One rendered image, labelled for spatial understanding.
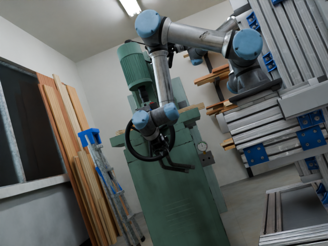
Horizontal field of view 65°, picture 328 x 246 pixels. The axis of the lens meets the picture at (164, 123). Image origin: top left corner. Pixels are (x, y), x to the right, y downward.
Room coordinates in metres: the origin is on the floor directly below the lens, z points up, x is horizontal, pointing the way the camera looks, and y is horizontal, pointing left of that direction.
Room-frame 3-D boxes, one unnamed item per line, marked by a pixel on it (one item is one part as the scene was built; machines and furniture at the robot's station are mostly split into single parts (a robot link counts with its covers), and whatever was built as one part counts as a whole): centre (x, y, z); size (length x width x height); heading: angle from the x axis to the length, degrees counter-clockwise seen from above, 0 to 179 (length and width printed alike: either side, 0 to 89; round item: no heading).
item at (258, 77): (1.16, -0.44, 0.87); 0.15 x 0.15 x 0.10
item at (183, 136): (1.90, 0.06, 0.76); 0.57 x 0.45 x 0.09; 175
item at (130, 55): (1.78, 0.07, 1.35); 0.18 x 0.18 x 0.31
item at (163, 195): (1.90, 0.06, 0.35); 0.58 x 0.45 x 0.71; 175
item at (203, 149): (1.55, -0.17, 0.65); 0.06 x 0.04 x 0.08; 85
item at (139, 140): (1.72, 0.08, 0.82); 0.40 x 0.21 x 0.04; 85
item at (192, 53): (1.62, -0.35, 1.23); 0.11 x 0.08 x 0.11; 23
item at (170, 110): (1.11, -0.02, 0.84); 0.11 x 0.11 x 0.08; 81
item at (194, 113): (1.67, 0.06, 0.87); 0.61 x 0.30 x 0.06; 85
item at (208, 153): (1.62, -0.18, 0.58); 0.12 x 0.08 x 0.08; 175
